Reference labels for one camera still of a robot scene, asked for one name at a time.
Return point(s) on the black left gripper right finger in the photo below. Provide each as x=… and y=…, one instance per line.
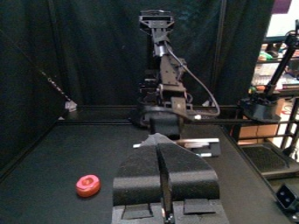
x=193, y=180

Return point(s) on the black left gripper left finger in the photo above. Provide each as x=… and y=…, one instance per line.
x=137, y=180

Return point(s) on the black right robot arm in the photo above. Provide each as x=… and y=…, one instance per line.
x=169, y=73

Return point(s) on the red round toy carrot piece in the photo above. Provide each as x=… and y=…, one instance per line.
x=89, y=185

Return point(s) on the black mesh tray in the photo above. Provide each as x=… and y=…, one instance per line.
x=269, y=159

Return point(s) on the brown cardboard box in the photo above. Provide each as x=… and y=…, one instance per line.
x=260, y=128

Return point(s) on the small black box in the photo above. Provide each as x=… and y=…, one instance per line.
x=288, y=198

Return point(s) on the white cloth clip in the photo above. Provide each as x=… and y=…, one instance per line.
x=70, y=105

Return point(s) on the black cloth curtain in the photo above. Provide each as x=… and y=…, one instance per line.
x=98, y=52

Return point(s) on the cluttered storage shelf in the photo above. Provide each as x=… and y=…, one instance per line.
x=278, y=67

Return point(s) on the black vertical frame post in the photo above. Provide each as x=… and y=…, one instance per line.
x=220, y=40

